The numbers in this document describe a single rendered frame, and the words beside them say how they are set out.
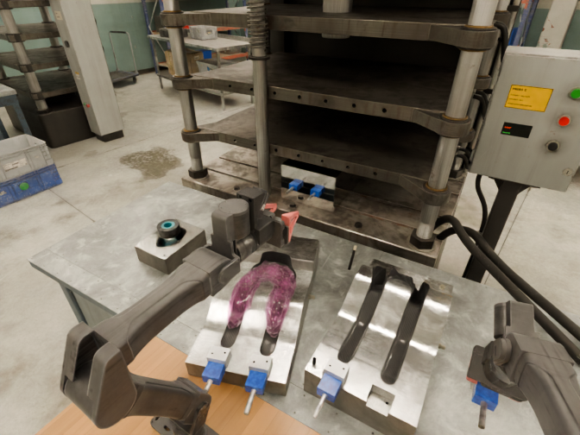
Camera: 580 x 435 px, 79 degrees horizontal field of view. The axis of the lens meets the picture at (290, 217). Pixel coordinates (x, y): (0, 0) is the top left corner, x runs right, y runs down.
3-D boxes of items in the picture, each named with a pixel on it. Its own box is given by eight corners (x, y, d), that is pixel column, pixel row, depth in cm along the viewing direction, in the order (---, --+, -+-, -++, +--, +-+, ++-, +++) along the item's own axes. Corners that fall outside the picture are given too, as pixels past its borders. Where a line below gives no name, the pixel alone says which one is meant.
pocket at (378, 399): (387, 422, 76) (389, 413, 74) (363, 410, 78) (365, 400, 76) (393, 404, 79) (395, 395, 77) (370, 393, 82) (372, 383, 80)
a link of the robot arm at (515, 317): (479, 306, 68) (502, 285, 58) (529, 317, 66) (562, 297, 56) (476, 368, 63) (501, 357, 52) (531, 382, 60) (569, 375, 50)
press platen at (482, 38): (488, 104, 100) (512, 28, 89) (162, 60, 154) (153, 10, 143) (506, 58, 159) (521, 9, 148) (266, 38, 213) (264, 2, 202)
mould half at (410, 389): (408, 448, 77) (421, 416, 69) (303, 390, 88) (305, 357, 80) (449, 299, 113) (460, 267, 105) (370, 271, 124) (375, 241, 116)
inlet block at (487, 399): (491, 441, 68) (501, 426, 65) (463, 427, 70) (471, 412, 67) (495, 387, 78) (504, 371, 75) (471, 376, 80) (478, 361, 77)
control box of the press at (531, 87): (470, 387, 172) (635, 64, 90) (407, 358, 185) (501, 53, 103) (475, 352, 188) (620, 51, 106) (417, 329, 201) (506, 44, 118)
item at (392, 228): (432, 269, 135) (437, 255, 131) (182, 187, 189) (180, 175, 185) (464, 180, 195) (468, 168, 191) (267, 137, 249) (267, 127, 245)
